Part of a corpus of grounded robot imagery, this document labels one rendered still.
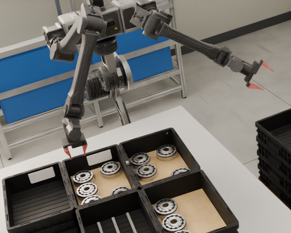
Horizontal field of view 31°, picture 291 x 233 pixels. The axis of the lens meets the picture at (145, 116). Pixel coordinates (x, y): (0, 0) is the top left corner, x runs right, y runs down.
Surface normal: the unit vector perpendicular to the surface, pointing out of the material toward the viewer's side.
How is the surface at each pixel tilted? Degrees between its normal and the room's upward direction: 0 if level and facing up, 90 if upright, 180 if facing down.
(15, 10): 90
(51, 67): 90
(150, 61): 90
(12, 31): 90
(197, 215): 0
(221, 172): 0
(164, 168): 0
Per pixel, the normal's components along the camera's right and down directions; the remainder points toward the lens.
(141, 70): 0.37, 0.43
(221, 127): -0.15, -0.84
